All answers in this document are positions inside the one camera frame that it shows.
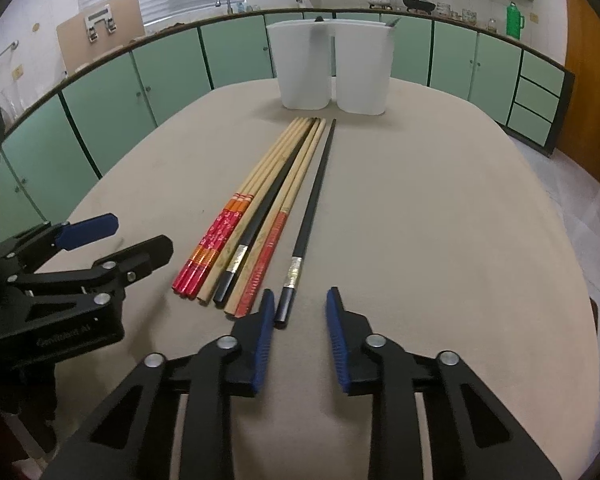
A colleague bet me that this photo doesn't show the black chopstick silver band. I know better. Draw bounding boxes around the black chopstick silver band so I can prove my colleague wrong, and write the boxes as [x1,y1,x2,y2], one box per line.
[212,118,325,318]
[274,119,337,330]

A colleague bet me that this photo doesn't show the cardboard panel with device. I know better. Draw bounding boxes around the cardboard panel with device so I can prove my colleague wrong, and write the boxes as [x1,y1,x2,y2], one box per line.
[56,0,145,75]

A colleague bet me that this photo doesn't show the red striped bamboo chopstick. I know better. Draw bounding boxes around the red striped bamboo chopstick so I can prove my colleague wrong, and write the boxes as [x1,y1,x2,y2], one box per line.
[232,118,328,320]

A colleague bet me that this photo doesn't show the brown wooden door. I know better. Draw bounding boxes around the brown wooden door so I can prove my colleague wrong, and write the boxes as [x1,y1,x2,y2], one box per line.
[557,0,600,181]

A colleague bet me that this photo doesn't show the green thermos flask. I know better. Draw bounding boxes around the green thermos flask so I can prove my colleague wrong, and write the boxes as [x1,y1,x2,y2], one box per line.
[505,1,526,40]

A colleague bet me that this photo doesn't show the green lower cabinets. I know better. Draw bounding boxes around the green lower cabinets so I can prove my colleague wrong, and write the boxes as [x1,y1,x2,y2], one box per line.
[0,11,574,242]

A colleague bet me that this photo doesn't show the white double utensil holder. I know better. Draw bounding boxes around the white double utensil holder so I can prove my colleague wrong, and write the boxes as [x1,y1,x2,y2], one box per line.
[266,18,396,116]

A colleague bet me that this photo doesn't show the black wok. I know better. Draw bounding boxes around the black wok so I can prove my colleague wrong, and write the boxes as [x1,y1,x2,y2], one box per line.
[402,0,437,15]

